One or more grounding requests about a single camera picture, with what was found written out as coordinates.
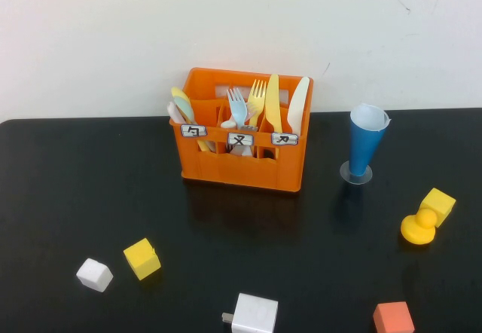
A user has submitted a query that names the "orange plastic cutlery holder crate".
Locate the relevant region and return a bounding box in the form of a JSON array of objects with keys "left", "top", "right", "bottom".
[{"left": 169, "top": 67, "right": 314, "bottom": 193}]

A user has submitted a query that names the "coral orange foam cube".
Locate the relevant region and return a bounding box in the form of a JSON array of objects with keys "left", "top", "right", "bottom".
[{"left": 372, "top": 301, "right": 416, "bottom": 333}]

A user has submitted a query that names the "white paper label 刀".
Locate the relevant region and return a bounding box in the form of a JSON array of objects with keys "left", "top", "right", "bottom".
[{"left": 270, "top": 132, "right": 300, "bottom": 147}]

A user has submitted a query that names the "white paper label 勺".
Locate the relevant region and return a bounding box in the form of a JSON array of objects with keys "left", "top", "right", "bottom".
[{"left": 180, "top": 124, "right": 209, "bottom": 138}]

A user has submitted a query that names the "blue paper cone cup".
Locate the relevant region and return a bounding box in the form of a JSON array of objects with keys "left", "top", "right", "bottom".
[{"left": 349, "top": 102, "right": 392, "bottom": 178}]

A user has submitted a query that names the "light green plastic spoon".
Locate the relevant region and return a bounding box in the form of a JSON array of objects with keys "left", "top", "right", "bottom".
[{"left": 173, "top": 95, "right": 196, "bottom": 125}]

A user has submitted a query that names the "white foam cube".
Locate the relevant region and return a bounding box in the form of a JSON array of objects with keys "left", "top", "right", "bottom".
[{"left": 75, "top": 258, "right": 114, "bottom": 293}]

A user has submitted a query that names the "yellow plastic knife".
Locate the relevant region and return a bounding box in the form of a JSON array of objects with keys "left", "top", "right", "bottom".
[{"left": 264, "top": 73, "right": 283, "bottom": 134}]

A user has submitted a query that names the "yellow rubber duck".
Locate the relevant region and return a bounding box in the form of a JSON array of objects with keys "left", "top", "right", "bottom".
[{"left": 400, "top": 207, "right": 438, "bottom": 245}]

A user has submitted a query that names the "light blue plastic fork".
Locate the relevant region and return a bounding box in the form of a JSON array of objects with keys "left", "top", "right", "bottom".
[{"left": 226, "top": 87, "right": 249, "bottom": 130}]

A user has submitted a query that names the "clear plastic disc base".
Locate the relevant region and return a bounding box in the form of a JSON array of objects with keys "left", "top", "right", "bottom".
[{"left": 339, "top": 160, "right": 374, "bottom": 185}]

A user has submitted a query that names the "white plastic knife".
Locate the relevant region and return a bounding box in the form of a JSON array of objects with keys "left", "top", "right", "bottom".
[{"left": 287, "top": 76, "right": 311, "bottom": 136}]

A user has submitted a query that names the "yellow plastic fork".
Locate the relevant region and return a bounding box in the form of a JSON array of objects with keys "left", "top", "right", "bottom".
[{"left": 246, "top": 79, "right": 267, "bottom": 127}]

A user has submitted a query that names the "yellow plastic spoon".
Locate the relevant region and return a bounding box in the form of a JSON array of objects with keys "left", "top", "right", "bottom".
[{"left": 170, "top": 87, "right": 216, "bottom": 153}]

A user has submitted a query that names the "chipped yellow foam cube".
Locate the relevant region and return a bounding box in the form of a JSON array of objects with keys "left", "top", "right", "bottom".
[{"left": 123, "top": 237, "right": 162, "bottom": 282}]

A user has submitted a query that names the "white USB charger plug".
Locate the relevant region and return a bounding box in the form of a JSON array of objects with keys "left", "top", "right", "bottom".
[{"left": 221, "top": 292, "right": 279, "bottom": 333}]

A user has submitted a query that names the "pale pink plastic spoon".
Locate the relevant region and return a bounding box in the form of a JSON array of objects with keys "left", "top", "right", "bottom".
[{"left": 166, "top": 101, "right": 186, "bottom": 125}]

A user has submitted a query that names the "white paper label 叉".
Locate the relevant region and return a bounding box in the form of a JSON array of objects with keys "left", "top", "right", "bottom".
[{"left": 227, "top": 132, "right": 255, "bottom": 147}]

